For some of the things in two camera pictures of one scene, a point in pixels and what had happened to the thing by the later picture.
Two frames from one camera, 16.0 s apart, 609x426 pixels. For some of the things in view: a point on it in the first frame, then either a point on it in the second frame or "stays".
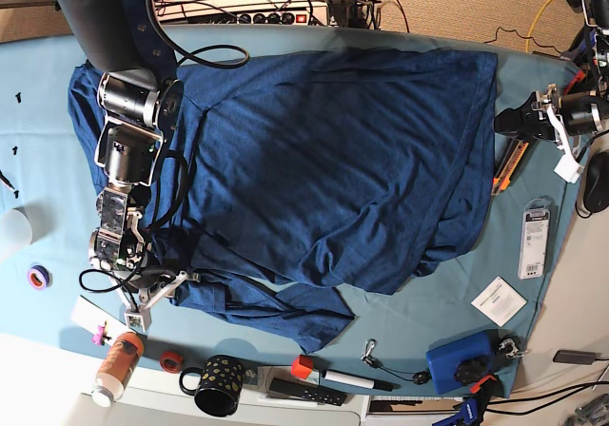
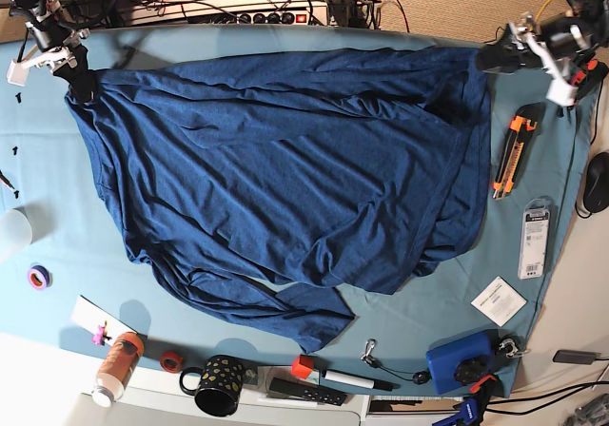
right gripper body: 539,116 → 505,54
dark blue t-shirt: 286,182 stays
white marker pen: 354,380 stays
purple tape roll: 38,277 stays
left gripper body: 154,283 → 80,78
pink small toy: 101,335 stays
